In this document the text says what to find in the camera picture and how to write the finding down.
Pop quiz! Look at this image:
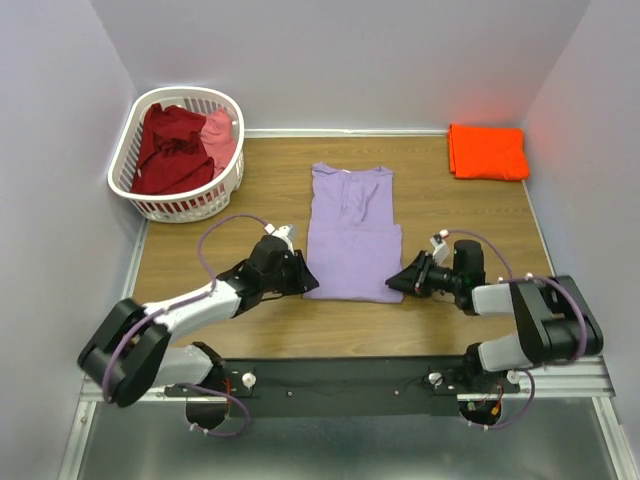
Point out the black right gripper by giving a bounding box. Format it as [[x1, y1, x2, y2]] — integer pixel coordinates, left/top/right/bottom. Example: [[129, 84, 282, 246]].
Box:
[[385, 250, 462, 299]]

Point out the lavender t shirt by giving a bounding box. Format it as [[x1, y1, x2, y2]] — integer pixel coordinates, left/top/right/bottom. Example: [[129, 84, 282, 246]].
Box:
[[304, 163, 403, 304]]

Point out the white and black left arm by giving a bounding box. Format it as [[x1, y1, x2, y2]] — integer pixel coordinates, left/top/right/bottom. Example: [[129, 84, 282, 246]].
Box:
[[77, 234, 319, 407]]

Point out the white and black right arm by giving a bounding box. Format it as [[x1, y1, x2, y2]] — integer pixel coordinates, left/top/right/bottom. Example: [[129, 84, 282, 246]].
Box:
[[386, 231, 604, 392]]

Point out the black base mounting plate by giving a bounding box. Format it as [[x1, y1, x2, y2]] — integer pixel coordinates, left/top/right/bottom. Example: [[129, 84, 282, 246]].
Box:
[[164, 355, 521, 420]]

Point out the white plastic laundry basket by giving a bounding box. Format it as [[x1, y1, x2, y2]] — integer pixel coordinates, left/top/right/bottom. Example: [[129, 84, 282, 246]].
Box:
[[107, 86, 245, 223]]

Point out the folded orange t shirt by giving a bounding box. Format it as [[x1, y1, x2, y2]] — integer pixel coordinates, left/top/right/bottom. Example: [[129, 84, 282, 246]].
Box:
[[447, 124, 530, 181]]

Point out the pink t shirt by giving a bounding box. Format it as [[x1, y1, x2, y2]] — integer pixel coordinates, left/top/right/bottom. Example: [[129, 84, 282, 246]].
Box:
[[200, 109, 237, 178]]

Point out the dark red t shirt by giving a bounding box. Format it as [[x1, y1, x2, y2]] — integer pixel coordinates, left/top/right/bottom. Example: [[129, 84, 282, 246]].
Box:
[[131, 103, 214, 195]]

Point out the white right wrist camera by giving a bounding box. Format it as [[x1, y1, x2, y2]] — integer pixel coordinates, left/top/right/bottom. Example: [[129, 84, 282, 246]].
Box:
[[430, 229, 450, 266]]

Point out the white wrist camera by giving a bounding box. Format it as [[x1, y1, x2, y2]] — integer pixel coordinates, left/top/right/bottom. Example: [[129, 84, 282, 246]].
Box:
[[430, 229, 450, 266], [263, 223, 296, 253]]

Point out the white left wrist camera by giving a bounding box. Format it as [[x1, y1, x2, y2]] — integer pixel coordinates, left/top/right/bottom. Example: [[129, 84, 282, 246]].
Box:
[[263, 223, 296, 253]]

